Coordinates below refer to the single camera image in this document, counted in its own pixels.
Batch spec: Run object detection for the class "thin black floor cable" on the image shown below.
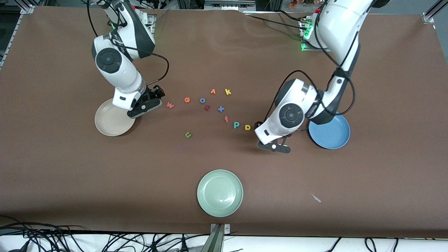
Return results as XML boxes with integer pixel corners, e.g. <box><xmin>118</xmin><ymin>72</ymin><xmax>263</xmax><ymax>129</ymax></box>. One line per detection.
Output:
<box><xmin>325</xmin><ymin>237</ymin><xmax>400</xmax><ymax>252</ymax></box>

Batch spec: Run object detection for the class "blue round plate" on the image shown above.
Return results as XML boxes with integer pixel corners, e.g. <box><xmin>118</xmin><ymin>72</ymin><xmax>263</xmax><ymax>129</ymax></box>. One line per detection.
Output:
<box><xmin>308</xmin><ymin>114</ymin><xmax>351</xmax><ymax>150</ymax></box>

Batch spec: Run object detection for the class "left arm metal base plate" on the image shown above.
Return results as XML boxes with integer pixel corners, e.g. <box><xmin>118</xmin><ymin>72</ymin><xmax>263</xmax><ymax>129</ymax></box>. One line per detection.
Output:
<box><xmin>300</xmin><ymin>19</ymin><xmax>331</xmax><ymax>52</ymax></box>

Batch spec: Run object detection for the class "aluminium frame post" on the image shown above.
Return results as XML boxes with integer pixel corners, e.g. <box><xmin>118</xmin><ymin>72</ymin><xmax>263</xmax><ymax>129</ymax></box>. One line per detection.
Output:
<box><xmin>0</xmin><ymin>0</ymin><xmax>36</xmax><ymax>70</ymax></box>
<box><xmin>422</xmin><ymin>0</ymin><xmax>448</xmax><ymax>24</ymax></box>

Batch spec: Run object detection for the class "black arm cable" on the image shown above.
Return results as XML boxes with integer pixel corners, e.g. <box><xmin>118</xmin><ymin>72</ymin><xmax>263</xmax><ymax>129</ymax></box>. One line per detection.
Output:
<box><xmin>86</xmin><ymin>0</ymin><xmax>170</xmax><ymax>88</ymax></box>
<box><xmin>262</xmin><ymin>0</ymin><xmax>356</xmax><ymax>121</ymax></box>

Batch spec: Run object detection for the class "black base power cable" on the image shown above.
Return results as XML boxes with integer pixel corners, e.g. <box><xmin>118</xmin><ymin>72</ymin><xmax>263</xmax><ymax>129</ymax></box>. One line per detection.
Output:
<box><xmin>243</xmin><ymin>10</ymin><xmax>310</xmax><ymax>32</ymax></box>

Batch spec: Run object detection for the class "black floor cable bundle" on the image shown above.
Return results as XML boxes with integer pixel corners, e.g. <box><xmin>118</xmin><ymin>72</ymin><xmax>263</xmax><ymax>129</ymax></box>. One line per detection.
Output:
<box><xmin>0</xmin><ymin>215</ymin><xmax>210</xmax><ymax>252</ymax></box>

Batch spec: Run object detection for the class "grey power strip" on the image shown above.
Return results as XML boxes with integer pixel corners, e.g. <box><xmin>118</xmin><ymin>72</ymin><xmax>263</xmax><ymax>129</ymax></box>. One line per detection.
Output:
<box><xmin>205</xmin><ymin>0</ymin><xmax>256</xmax><ymax>11</ymax></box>

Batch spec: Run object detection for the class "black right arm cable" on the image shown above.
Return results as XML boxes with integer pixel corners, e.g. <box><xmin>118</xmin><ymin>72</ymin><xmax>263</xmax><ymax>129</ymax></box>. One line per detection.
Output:
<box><xmin>86</xmin><ymin>0</ymin><xmax>170</xmax><ymax>88</ymax></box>

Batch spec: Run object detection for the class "beige round plate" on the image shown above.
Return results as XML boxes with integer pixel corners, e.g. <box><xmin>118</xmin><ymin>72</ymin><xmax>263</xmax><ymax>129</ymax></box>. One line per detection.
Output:
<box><xmin>94</xmin><ymin>98</ymin><xmax>137</xmax><ymax>137</ymax></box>

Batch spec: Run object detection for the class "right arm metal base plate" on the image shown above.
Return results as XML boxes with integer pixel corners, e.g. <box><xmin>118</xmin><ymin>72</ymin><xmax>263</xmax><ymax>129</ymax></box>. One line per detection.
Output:
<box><xmin>140</xmin><ymin>9</ymin><xmax>156</xmax><ymax>35</ymax></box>

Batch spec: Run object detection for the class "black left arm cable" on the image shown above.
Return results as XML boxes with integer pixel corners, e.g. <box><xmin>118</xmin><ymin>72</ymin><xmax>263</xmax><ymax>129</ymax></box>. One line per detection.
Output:
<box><xmin>262</xmin><ymin>0</ymin><xmax>356</xmax><ymax>121</ymax></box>

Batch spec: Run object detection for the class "pale green round plate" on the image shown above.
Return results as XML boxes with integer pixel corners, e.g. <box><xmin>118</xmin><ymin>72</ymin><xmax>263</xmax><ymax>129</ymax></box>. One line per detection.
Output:
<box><xmin>197</xmin><ymin>169</ymin><xmax>244</xmax><ymax>218</ymax></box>

